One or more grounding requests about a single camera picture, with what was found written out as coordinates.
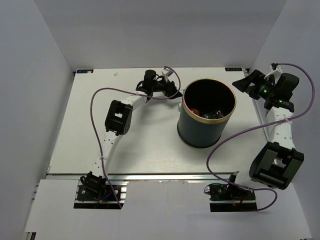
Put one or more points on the aluminium front rail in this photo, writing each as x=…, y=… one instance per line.
x=141, y=177

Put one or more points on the dark round bin gold rim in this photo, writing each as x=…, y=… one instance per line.
x=207, y=105

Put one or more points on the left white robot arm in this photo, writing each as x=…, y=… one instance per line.
x=118, y=121

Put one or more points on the left blue table sticker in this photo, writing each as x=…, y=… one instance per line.
x=84, y=71

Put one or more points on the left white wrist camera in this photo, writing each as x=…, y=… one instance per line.
x=166, y=72

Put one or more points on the orange plastic bottle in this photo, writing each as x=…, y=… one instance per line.
x=195, y=111

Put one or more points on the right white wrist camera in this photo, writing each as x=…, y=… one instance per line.
x=274, y=74

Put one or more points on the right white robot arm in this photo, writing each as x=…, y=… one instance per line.
x=278, y=162

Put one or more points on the right blue table sticker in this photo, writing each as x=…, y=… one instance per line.
x=233, y=69

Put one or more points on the blue table sticker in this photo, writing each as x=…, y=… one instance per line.
x=233, y=69
x=84, y=71

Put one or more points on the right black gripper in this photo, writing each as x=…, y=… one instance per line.
x=257, y=78

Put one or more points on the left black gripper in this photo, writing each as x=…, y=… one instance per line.
x=170, y=89

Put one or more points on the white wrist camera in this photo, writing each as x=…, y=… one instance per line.
x=274, y=74
x=166, y=72

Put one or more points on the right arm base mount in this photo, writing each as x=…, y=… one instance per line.
x=228, y=198

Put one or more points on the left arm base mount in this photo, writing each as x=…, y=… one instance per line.
x=89, y=200

